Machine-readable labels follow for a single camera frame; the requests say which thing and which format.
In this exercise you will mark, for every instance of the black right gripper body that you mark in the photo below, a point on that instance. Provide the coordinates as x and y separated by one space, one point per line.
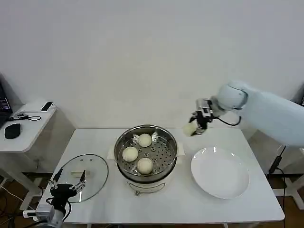
203 120

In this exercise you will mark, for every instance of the steel steamer basket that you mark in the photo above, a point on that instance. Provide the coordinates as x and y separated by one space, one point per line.
164 145

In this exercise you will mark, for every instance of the white round plate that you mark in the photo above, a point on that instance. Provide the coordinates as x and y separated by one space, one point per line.
219 173

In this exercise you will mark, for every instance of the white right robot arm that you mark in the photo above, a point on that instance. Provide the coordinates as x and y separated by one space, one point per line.
273 111

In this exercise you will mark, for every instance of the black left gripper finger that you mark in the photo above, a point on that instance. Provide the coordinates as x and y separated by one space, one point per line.
80 184
55 181

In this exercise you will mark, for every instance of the white desk frame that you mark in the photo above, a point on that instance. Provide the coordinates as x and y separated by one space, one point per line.
295 183

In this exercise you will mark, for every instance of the black smartphone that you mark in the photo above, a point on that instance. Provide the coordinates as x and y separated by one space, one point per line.
46 106

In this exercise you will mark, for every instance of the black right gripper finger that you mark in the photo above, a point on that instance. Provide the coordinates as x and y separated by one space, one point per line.
200 129
192 118

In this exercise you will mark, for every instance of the white steamed bun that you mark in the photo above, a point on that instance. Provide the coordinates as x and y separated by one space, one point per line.
145 165
189 129
145 140
130 154

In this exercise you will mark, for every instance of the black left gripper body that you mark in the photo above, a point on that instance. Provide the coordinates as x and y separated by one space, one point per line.
62 193

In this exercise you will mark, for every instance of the white electric cooker base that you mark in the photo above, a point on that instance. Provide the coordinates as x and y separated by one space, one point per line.
147 185

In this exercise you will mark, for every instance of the black laptop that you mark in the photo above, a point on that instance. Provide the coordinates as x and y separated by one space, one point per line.
3 107

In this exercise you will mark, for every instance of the white side table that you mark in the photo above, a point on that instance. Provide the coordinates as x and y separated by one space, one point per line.
26 137

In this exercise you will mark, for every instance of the round glass lid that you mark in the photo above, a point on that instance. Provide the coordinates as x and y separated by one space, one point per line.
95 173

